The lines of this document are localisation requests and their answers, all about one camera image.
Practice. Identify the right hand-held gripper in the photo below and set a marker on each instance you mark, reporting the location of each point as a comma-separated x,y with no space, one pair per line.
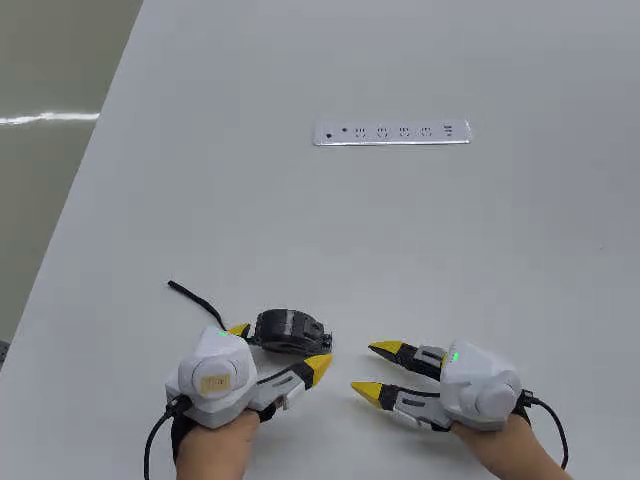
475,385

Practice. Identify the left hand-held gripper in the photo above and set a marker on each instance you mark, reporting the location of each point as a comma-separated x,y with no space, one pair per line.
215,360

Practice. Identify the person's left forearm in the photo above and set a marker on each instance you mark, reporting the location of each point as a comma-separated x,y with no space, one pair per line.
210,470

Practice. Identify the person's right forearm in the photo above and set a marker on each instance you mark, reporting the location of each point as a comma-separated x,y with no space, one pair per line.
535,465

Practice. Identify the person's left hand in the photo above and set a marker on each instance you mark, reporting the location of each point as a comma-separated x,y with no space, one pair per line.
220,440

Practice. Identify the person's right hand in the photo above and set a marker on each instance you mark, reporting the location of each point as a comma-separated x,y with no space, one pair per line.
500,440

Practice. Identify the white built-in power socket strip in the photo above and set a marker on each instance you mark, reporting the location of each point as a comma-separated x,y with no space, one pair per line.
392,133

